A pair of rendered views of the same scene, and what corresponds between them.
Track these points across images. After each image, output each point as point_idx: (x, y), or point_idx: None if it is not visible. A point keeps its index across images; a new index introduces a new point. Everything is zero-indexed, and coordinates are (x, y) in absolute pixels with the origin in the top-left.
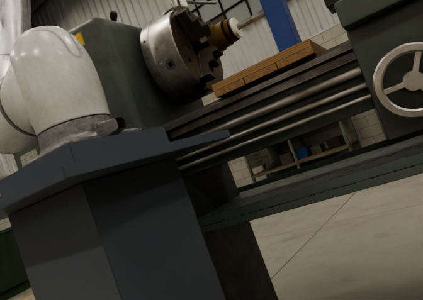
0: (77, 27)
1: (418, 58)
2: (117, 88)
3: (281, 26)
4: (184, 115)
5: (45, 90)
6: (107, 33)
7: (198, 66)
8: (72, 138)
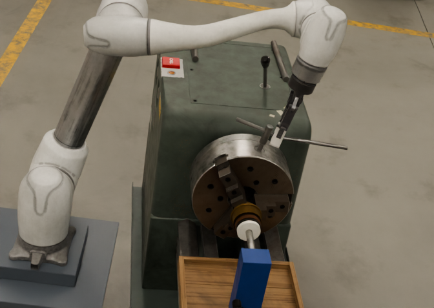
0: (162, 104)
1: None
2: (154, 177)
3: (236, 284)
4: (186, 236)
5: (18, 218)
6: (164, 137)
7: (221, 216)
8: (10, 256)
